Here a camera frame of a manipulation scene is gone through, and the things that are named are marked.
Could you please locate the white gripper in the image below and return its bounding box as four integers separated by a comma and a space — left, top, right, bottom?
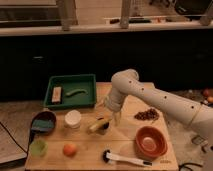
104, 89, 127, 126

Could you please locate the yellow banana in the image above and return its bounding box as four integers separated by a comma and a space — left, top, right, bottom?
87, 117, 113, 134

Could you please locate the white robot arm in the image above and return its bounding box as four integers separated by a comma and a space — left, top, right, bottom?
104, 69, 213, 139

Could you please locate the small metal cup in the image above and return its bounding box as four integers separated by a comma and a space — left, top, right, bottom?
96, 118, 109, 135

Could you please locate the white plastic cup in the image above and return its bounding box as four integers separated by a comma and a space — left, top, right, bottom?
64, 110, 81, 129

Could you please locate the green plastic cup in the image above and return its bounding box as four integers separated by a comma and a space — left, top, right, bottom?
29, 139, 47, 157

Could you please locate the dark grapes bunch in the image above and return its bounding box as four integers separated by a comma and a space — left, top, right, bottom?
134, 108, 159, 121

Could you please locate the wooden board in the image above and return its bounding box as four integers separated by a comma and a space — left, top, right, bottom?
25, 82, 178, 171

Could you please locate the white dish brush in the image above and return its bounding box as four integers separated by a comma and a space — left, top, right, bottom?
102, 150, 152, 166

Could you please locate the orange bowl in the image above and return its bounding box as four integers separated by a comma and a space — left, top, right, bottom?
135, 126, 168, 161

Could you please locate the green plastic tray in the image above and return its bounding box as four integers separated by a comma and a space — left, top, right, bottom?
44, 74, 97, 110

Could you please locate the green pepper toy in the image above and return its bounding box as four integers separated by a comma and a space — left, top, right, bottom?
66, 89, 87, 97

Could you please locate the orange fruit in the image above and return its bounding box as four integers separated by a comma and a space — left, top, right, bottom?
63, 143, 77, 157

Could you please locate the dark brown bowl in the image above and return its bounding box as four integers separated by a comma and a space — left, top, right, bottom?
30, 111, 56, 134

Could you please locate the blue green sponge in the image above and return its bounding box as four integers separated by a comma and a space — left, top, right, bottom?
32, 120, 54, 131

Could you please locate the black cable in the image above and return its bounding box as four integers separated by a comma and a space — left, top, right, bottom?
0, 121, 36, 165

